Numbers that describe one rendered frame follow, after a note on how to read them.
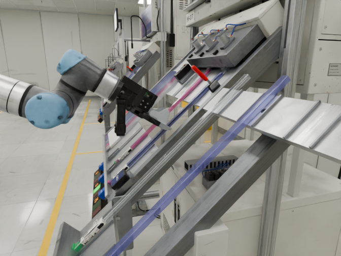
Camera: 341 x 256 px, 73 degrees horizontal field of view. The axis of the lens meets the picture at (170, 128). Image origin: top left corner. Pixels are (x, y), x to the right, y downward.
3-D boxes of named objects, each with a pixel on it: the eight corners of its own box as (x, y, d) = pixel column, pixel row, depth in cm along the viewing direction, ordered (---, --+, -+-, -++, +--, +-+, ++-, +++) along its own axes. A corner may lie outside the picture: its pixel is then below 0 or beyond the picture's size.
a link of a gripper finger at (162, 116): (181, 118, 71) (156, 102, 69) (171, 134, 72) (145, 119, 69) (178, 116, 74) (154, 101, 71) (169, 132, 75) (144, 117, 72)
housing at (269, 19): (281, 54, 71) (258, 16, 66) (210, 60, 117) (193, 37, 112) (299, 36, 72) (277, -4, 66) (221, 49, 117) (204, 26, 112)
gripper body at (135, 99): (160, 97, 68) (124, 74, 64) (144, 122, 68) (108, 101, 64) (154, 95, 75) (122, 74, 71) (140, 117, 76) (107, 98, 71)
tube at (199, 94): (110, 185, 73) (108, 183, 73) (110, 183, 75) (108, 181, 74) (223, 74, 75) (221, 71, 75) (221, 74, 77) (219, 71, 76)
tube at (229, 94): (77, 252, 47) (73, 250, 46) (77, 247, 48) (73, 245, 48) (250, 77, 49) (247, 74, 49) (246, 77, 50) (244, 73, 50)
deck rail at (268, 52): (123, 214, 67) (107, 202, 64) (123, 210, 68) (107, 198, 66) (294, 42, 69) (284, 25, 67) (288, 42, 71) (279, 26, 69)
